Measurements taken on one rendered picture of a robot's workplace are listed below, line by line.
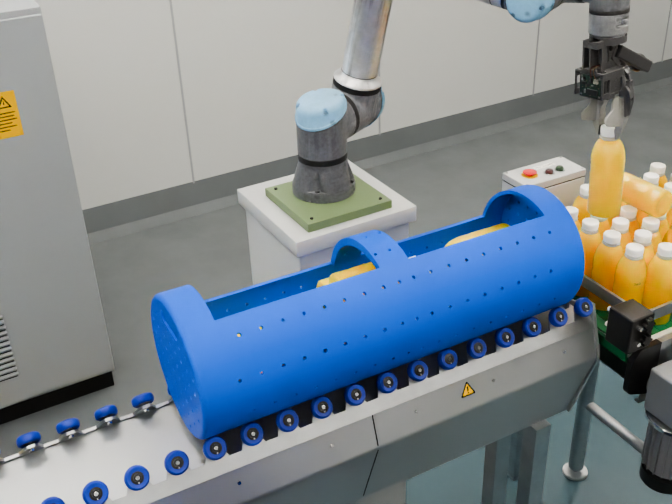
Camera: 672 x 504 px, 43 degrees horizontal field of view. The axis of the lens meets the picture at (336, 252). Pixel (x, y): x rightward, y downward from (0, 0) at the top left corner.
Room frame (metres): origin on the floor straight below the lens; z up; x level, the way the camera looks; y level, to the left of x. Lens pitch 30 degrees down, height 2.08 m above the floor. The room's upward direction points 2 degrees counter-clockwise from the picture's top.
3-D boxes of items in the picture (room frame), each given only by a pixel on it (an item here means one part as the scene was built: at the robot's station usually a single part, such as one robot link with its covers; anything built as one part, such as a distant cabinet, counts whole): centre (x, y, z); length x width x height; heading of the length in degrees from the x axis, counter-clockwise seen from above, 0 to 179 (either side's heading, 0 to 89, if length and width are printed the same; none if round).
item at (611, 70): (1.64, -0.54, 1.52); 0.09 x 0.08 x 0.12; 123
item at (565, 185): (2.06, -0.56, 1.05); 0.20 x 0.10 x 0.10; 117
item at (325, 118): (1.86, 0.02, 1.34); 0.13 x 0.12 x 0.14; 147
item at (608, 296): (1.74, -0.58, 0.96); 0.40 x 0.01 x 0.03; 27
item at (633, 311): (1.55, -0.64, 0.95); 0.10 x 0.07 x 0.10; 27
